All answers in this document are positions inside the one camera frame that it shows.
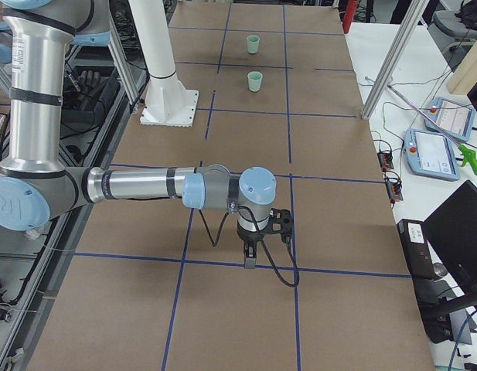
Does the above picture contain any black monitor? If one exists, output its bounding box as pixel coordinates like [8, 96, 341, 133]
[424, 180, 477, 293]

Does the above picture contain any teach pendant tablet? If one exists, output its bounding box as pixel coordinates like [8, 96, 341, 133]
[404, 128, 461, 181]
[426, 97, 476, 142]

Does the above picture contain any wooden board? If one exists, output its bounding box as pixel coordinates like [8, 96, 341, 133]
[446, 40, 477, 95]

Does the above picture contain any mint green cup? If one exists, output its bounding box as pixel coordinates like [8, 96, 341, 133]
[247, 71, 263, 93]
[247, 35, 261, 54]

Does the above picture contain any green plastic spray gun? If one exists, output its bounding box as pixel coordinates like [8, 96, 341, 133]
[458, 144, 477, 176]

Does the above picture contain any near teach pendant tablet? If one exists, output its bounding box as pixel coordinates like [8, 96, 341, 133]
[404, 128, 461, 181]

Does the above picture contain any grey office chair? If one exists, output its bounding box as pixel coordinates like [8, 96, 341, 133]
[432, 1, 477, 53]

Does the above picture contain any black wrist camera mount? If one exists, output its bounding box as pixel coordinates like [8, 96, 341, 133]
[264, 208, 294, 245]

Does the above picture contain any far black orange connector block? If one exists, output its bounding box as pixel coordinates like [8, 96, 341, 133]
[376, 139, 394, 172]

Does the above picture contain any brown paper table cover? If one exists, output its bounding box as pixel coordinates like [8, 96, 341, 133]
[28, 2, 433, 370]

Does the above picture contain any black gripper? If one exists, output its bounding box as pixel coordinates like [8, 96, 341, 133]
[237, 226, 264, 269]

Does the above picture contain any black box with label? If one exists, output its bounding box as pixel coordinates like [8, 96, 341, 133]
[397, 219, 437, 280]

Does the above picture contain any thin metal rod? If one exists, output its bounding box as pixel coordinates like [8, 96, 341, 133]
[387, 84, 462, 147]

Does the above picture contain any black orange connector block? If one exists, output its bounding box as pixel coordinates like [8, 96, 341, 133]
[383, 170, 404, 205]
[376, 139, 394, 172]

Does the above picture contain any aluminium frame post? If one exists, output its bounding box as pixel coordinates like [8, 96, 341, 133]
[361, 0, 428, 120]

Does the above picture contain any near black orange connector block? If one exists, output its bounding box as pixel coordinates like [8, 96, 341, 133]
[383, 170, 404, 205]

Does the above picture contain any red fire extinguisher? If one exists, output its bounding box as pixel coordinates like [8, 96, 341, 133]
[342, 0, 359, 34]

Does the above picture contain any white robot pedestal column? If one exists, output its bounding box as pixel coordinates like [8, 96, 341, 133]
[129, 0, 199, 128]

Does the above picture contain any far teach pendant tablet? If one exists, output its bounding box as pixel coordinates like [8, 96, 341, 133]
[426, 97, 476, 142]

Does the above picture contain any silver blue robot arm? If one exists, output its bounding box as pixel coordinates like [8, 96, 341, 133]
[0, 1, 276, 269]

